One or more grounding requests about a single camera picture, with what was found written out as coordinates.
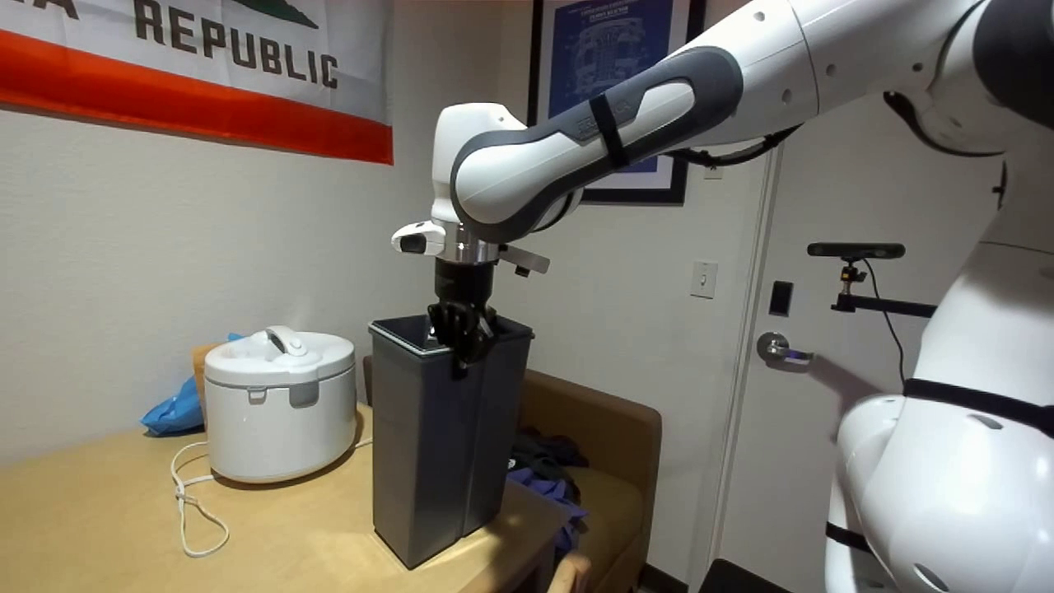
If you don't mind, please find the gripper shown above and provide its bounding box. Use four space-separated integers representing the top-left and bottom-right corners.
426 259 500 382

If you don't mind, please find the tall grey bin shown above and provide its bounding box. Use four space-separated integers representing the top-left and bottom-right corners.
367 315 535 572

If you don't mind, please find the dark clothing heap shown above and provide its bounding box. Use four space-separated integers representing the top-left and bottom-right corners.
508 427 591 498

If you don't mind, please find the brown armchair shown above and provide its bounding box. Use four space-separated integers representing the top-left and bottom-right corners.
361 354 664 593

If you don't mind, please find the white rice cooker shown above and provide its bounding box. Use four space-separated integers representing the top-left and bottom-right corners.
203 325 358 485

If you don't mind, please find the purple cloth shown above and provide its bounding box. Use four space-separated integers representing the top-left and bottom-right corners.
505 467 590 564

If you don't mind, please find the blue plastic bag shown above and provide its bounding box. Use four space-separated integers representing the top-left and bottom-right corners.
139 333 245 437

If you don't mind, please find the framed blue poster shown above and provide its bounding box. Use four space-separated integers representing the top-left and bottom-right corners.
527 0 708 207

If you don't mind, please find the flag with red stripe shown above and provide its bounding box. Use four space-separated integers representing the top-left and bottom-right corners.
0 0 395 166

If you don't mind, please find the white door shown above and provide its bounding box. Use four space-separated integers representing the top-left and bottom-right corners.
713 78 1010 593

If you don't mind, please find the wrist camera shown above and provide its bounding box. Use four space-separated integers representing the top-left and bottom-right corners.
497 244 552 278

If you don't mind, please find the silver door handle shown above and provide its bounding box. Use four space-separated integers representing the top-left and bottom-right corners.
755 330 817 368

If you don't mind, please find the white cable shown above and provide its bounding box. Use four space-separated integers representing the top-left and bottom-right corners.
170 438 373 559

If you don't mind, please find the camera on mount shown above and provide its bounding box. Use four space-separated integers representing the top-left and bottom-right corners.
806 241 940 320

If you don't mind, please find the black cable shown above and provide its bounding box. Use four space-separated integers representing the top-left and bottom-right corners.
861 259 908 388

